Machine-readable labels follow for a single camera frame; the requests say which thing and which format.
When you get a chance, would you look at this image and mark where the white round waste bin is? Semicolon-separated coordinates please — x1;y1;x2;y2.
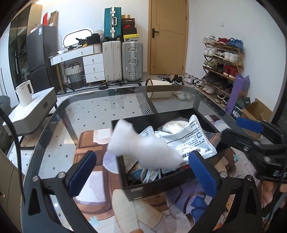
145;79;172;99

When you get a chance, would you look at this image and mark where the wooden shoe rack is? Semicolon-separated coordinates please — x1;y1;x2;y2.
200;35;244;110

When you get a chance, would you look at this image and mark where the striped laundry basket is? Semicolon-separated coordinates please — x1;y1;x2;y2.
65;63;84;89

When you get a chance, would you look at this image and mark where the purple paper bag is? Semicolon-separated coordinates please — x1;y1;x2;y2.
225;74;250;114

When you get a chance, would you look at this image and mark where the white electric kettle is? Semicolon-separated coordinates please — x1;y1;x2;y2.
15;80;34;107

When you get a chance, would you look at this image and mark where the white foam packing block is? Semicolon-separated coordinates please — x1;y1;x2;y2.
107;119;182;171

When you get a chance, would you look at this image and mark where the clear bag with white item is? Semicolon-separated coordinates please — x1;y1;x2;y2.
158;117;189;134

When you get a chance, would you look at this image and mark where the black cardboard box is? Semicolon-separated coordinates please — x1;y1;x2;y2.
108;108;228;201

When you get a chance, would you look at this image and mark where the black refrigerator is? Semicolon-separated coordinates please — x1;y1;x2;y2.
26;26;60;93

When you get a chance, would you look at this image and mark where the brown cardboard box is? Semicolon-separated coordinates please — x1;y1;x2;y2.
241;98;272;121

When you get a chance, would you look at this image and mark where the teal suitcase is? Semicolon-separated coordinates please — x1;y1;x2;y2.
104;7;122;40

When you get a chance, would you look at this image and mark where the oval mirror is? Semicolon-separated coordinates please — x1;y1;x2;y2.
62;28;93;48

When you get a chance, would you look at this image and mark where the white low side cabinet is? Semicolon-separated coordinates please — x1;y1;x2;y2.
8;87;57;136

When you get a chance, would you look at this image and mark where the white hard suitcase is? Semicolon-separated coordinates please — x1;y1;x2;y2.
102;41;122;82

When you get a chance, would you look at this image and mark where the white dresser with drawers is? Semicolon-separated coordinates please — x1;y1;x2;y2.
49;44;105;83

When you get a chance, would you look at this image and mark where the wooden door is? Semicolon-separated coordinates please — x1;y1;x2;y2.
147;1;189;75

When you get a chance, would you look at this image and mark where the silver aluminium suitcase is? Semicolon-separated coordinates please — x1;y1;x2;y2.
121;41;143;82

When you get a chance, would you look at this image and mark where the white coiled cable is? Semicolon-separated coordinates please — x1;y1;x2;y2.
140;168;163;185

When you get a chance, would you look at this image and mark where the stack of shoe boxes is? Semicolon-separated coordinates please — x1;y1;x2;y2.
121;15;139;42

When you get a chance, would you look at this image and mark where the white printed plastic pouch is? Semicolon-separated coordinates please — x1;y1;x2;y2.
139;126;167;147

